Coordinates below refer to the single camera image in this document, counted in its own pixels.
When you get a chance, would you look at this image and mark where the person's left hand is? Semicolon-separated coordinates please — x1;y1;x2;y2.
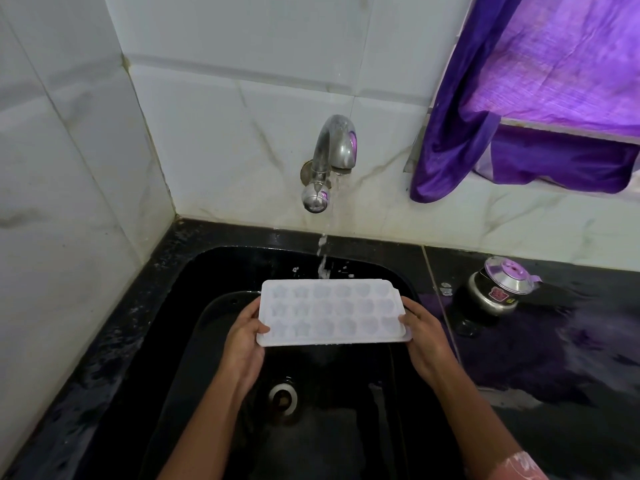
219;297;271;391

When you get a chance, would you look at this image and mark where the person's right hand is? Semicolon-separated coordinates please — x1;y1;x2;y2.
399;296;459;388

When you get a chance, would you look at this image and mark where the small steel pot with lid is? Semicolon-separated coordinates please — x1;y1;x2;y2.
467;255;543;318

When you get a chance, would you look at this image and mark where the person's right forearm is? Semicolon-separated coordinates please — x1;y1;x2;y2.
432;367;523;468

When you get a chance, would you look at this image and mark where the black sink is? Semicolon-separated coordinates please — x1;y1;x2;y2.
87;244;466;480

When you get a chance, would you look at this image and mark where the purple curtain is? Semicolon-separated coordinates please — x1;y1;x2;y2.
409;0;640;204

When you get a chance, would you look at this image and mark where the chrome wall tap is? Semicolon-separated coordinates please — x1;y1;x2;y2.
299;114;359;215

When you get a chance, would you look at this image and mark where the pink floral sleeve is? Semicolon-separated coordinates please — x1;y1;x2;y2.
492;449;551;480

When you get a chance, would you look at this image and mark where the person's left forearm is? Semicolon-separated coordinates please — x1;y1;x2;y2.
157;372;249;480

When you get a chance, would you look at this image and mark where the steel sink drain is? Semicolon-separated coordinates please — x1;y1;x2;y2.
267;379;300;415

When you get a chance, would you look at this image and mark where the white ice tray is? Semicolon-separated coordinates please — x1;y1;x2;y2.
255;278;413;348

